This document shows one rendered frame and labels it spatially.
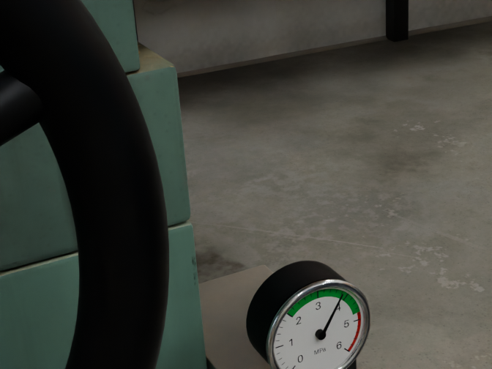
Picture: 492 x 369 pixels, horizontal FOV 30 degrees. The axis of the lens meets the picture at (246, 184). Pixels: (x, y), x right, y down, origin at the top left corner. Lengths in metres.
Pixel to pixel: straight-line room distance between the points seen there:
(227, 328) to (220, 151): 1.92
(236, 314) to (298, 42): 2.73
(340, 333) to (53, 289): 0.15
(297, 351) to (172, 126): 0.13
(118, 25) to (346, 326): 0.20
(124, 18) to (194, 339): 0.19
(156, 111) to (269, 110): 2.29
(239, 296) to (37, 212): 0.18
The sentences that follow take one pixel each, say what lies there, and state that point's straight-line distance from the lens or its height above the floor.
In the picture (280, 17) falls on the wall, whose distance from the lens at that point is 3.23.
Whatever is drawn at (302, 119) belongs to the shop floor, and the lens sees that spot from 2.67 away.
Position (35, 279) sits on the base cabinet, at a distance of 0.48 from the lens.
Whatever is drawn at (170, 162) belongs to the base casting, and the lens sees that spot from 0.48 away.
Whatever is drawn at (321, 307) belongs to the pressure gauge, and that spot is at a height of 0.68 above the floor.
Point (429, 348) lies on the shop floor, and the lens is 1.65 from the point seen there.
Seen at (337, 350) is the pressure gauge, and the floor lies 0.65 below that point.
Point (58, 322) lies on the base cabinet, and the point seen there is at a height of 0.67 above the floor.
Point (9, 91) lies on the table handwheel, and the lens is 0.25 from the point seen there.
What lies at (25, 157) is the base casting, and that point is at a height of 0.77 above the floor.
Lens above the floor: 0.93
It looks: 24 degrees down
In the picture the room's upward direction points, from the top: 4 degrees counter-clockwise
